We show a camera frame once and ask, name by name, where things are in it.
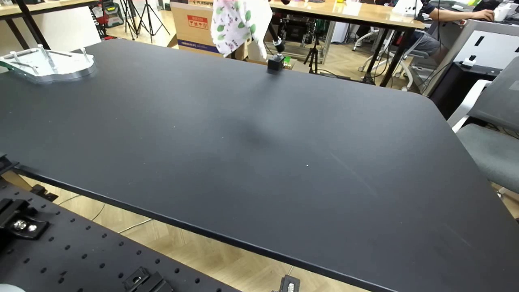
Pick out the white patterned cloth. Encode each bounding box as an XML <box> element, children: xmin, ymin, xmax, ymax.
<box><xmin>208</xmin><ymin>0</ymin><xmax>275</xmax><ymax>59</ymax></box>

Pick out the small black tripod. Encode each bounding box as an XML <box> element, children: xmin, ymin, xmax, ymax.
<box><xmin>301</xmin><ymin>22</ymin><xmax>327</xmax><ymax>77</ymax></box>

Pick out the cardboard box with red label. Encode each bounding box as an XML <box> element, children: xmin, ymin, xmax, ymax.
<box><xmin>168</xmin><ymin>0</ymin><xmax>251</xmax><ymax>61</ymax></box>

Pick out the long wooden table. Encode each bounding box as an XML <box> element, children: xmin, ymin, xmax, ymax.
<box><xmin>267</xmin><ymin>0</ymin><xmax>432</xmax><ymax>88</ymax></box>

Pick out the tall black tripod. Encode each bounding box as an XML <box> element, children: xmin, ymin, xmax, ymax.
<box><xmin>119</xmin><ymin>0</ymin><xmax>171</xmax><ymax>41</ymax></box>

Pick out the black clamp bar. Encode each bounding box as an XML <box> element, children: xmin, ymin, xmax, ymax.
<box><xmin>119</xmin><ymin>265</ymin><xmax>178</xmax><ymax>292</ymax></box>

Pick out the black perforated breadboard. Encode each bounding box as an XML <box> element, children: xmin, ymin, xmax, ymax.
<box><xmin>0</xmin><ymin>155</ymin><xmax>239</xmax><ymax>292</ymax></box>

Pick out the white flat panel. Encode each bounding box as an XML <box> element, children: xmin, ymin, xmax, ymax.
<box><xmin>30</xmin><ymin>6</ymin><xmax>101</xmax><ymax>54</ymax></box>

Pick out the translucent pegged rack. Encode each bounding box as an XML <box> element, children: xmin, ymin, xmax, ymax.
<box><xmin>0</xmin><ymin>45</ymin><xmax>97</xmax><ymax>85</ymax></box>

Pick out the white cabinet with black slots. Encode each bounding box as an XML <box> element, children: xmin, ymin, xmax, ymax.
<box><xmin>426</xmin><ymin>20</ymin><xmax>519</xmax><ymax>121</ymax></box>

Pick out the grey office chair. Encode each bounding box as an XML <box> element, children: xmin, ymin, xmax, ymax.
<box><xmin>453</xmin><ymin>56</ymin><xmax>519</xmax><ymax>195</ymax></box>

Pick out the seated person dark shirt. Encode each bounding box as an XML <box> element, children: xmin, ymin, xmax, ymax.
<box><xmin>419</xmin><ymin>0</ymin><xmax>496</xmax><ymax>27</ymax></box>

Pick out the wooden desk with black legs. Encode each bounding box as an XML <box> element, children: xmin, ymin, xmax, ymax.
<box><xmin>0</xmin><ymin>0</ymin><xmax>101</xmax><ymax>53</ymax></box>

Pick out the small black bracket silver centre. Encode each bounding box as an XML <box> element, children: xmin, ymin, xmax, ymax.
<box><xmin>277</xmin><ymin>273</ymin><xmax>301</xmax><ymax>292</ymax></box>

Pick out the black mount with silver screws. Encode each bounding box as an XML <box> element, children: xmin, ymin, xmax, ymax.
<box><xmin>0</xmin><ymin>197</ymin><xmax>51</xmax><ymax>244</ymax></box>

